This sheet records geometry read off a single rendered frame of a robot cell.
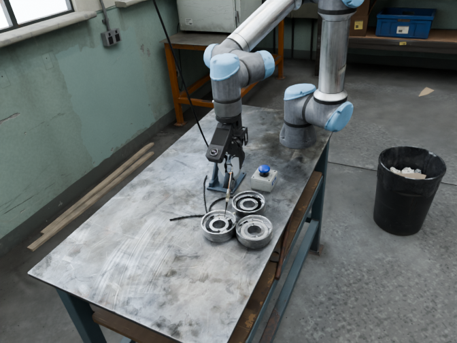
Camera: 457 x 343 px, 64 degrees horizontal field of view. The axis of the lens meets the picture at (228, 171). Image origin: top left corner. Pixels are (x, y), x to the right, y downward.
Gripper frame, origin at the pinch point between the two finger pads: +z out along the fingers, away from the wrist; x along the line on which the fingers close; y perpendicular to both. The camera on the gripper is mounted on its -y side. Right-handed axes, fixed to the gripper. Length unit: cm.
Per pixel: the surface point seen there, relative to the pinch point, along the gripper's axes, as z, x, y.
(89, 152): 69, 152, 86
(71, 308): 31, 39, -39
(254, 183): 10.7, -3.0, 12.8
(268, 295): 40.0, -14.0, -7.5
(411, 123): 93, -65, 242
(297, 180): 13.2, -15.5, 22.0
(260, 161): 13.2, 0.9, 29.8
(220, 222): 11.2, 0.5, -8.1
